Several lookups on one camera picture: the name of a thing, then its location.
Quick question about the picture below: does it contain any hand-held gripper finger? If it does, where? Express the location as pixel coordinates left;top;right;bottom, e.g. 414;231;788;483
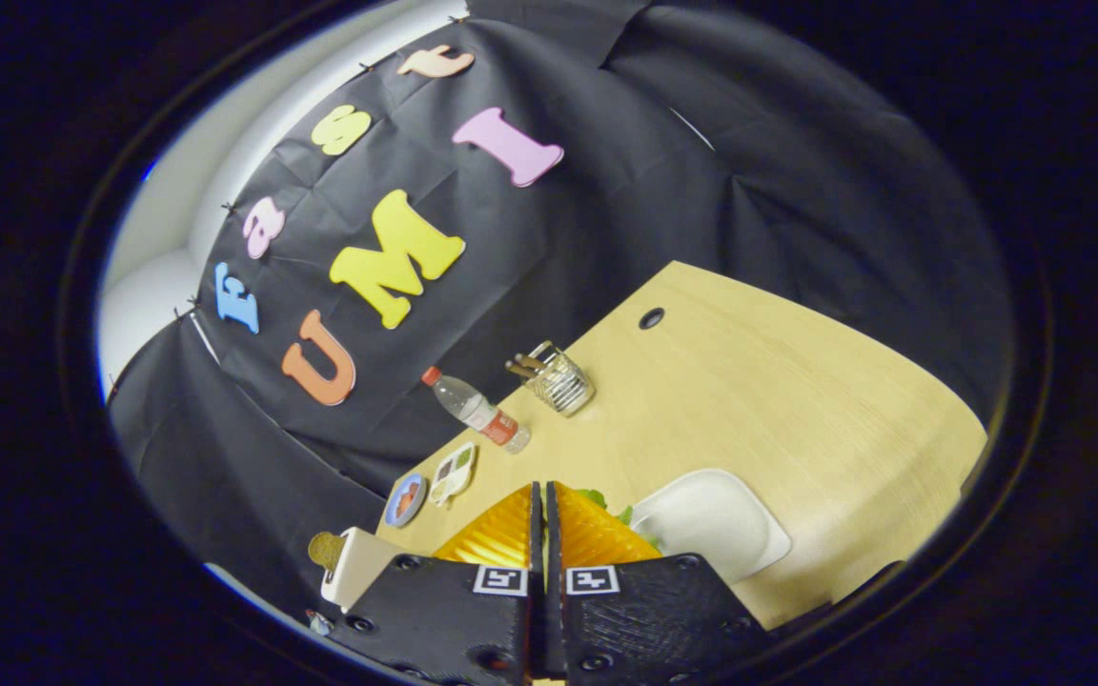
546;481;779;686
328;481;545;686

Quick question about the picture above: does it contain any green lettuce leaf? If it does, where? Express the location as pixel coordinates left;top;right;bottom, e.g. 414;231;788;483
576;488;664;554

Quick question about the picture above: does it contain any brown bread slice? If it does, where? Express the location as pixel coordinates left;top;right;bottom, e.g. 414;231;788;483
308;531;348;575

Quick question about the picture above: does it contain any white sectioned condiment tray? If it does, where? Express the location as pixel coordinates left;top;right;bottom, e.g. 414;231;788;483
428;441;478;508

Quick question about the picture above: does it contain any clear plastic water bottle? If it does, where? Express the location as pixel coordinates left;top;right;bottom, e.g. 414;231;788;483
420;366;532;454

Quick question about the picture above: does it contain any blue round plate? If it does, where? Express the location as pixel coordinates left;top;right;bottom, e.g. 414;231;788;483
383;473;429;529

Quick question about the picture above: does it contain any white square plate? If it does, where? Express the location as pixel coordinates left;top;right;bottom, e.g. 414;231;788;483
630;468;793;584

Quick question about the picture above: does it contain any white toaster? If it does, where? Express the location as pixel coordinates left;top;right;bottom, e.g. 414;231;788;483
320;526;426;613

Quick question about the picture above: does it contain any wire mesh utensil holder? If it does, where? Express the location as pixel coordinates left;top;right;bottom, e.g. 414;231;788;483
522;341;596;418

